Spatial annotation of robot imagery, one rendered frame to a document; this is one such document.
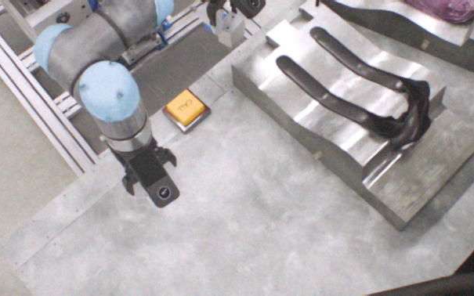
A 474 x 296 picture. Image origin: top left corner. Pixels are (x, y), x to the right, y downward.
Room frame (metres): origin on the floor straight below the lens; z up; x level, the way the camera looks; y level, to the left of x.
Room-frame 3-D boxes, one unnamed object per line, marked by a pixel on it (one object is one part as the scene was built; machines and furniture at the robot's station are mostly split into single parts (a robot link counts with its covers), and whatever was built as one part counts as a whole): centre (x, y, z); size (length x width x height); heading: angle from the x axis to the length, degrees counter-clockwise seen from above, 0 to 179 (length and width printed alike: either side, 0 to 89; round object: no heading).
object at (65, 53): (0.54, 0.24, 1.25); 0.11 x 0.11 x 0.08; 40
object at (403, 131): (0.64, -0.24, 0.92); 0.35 x 0.16 x 0.09; 39
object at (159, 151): (0.45, 0.19, 1.09); 0.09 x 0.08 x 0.12; 32
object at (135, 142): (0.45, 0.19, 1.17); 0.08 x 0.08 x 0.05
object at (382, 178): (0.62, -0.24, 0.87); 0.50 x 0.26 x 0.14; 39
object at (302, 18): (0.83, -0.15, 0.87); 0.05 x 0.05 x 0.04; 39
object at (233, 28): (0.82, 0.04, 0.93); 0.13 x 0.05 x 0.05; 49
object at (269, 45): (0.77, -0.06, 0.87); 0.05 x 0.05 x 0.04; 39
